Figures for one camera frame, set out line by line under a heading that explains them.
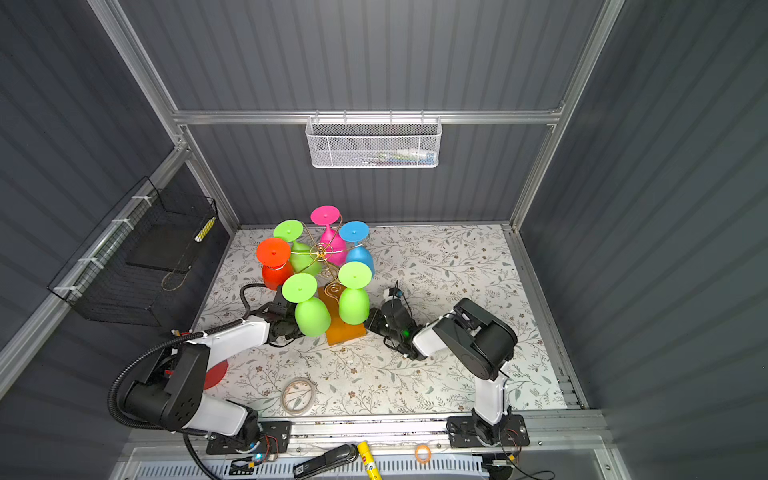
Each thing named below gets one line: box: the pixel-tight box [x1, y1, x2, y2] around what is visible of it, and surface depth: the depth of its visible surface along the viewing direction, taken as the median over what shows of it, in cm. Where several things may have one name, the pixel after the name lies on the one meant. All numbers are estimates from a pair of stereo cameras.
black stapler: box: [293, 444, 359, 480], surface depth 68 cm
